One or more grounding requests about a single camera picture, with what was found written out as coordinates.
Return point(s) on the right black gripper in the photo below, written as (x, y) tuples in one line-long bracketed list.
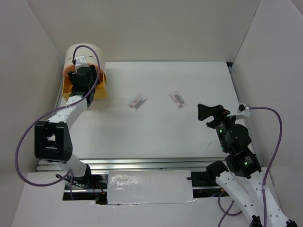
[(218, 111)]

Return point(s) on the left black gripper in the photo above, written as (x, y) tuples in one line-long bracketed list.
[(73, 79)]

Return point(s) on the pink top drawer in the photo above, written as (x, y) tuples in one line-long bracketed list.
[(68, 71)]

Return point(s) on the yellow drawer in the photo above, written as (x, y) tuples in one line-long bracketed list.
[(101, 90)]

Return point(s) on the false lash box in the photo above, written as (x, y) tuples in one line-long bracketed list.
[(137, 102), (177, 99)]

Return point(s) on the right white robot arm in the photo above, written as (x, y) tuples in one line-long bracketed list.
[(241, 174)]

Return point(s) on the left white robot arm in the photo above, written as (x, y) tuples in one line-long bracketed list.
[(53, 142)]

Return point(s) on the cream rounded drawer cabinet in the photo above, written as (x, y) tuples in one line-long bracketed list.
[(89, 55)]

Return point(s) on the white foil cover sheet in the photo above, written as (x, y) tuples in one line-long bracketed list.
[(149, 187)]

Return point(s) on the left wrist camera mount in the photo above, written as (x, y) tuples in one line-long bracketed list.
[(80, 62)]

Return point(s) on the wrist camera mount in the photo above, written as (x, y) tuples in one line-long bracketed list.
[(80, 62), (242, 112)]

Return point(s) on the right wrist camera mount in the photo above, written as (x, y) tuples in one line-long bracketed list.
[(242, 112)]

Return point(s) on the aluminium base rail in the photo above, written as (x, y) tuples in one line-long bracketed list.
[(105, 165)]

